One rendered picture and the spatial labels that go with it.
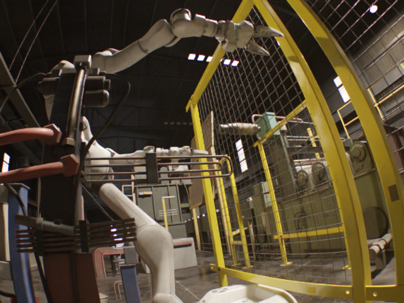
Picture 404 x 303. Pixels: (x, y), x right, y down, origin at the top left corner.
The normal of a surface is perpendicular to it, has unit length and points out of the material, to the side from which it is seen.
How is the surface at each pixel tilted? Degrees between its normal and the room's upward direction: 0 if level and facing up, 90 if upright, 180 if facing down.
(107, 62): 142
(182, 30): 179
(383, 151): 90
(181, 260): 90
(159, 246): 90
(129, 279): 90
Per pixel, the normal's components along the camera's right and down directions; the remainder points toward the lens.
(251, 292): -0.10, -0.60
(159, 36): 0.11, 0.94
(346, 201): -0.93, 0.02
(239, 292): 0.21, -0.63
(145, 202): 0.33, -0.38
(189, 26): 0.38, 0.82
